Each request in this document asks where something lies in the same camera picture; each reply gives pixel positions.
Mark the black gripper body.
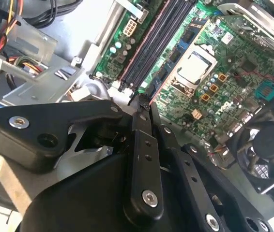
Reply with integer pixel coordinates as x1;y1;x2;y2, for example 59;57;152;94
18;153;198;232

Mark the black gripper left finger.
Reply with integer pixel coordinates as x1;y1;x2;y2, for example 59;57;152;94
0;95;165;227

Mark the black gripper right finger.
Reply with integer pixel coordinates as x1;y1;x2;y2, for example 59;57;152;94
139;95;273;232

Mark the green RAM stick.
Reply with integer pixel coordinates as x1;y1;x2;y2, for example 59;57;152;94
138;16;212;107

